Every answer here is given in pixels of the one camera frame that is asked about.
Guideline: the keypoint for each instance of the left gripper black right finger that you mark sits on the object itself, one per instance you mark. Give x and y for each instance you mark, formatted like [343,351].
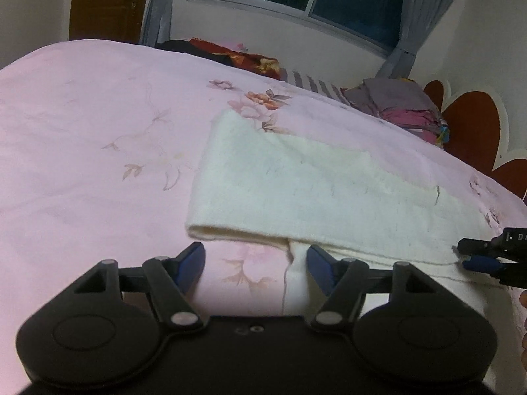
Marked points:
[407,329]

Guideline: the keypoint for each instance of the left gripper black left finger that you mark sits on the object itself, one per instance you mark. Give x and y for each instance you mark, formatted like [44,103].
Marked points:
[110,321]

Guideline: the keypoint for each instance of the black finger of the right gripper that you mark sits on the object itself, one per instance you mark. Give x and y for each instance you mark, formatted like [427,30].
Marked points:
[482,264]
[473,247]

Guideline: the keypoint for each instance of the white knitted garment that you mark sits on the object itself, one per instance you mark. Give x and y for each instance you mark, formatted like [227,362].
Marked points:
[295,192]

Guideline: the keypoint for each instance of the stack of folded clothes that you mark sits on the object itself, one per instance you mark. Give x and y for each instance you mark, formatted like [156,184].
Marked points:
[403,103]

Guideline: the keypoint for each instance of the right hand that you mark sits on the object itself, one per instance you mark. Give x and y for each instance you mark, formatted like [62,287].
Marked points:
[523,304]

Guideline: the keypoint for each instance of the red heart-shaped headboard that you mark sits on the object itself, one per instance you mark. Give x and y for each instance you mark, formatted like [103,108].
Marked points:
[479,133]

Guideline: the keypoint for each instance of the pink floral bed sheet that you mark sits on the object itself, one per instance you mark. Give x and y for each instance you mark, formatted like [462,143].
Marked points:
[100,144]

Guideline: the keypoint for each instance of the striped grey white pillow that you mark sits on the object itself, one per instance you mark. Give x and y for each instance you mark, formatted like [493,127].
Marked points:
[317,86]

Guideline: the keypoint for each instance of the grey right curtain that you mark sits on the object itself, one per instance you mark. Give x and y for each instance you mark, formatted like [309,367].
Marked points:
[418,19]

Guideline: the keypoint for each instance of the grey curtain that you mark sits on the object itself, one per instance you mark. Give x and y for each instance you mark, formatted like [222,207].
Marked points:
[418,19]
[157,23]

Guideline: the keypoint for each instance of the red patterned blanket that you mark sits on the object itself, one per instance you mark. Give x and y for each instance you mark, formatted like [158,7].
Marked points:
[256,63]

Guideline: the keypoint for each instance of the black cloth on bed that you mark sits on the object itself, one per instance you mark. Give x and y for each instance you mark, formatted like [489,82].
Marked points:
[178,46]

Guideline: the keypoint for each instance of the grey left curtain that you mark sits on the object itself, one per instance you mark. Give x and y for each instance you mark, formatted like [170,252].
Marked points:
[157,23]

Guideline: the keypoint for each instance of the brown wooden door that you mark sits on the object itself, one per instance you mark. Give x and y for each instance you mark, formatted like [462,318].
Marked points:
[115,20]

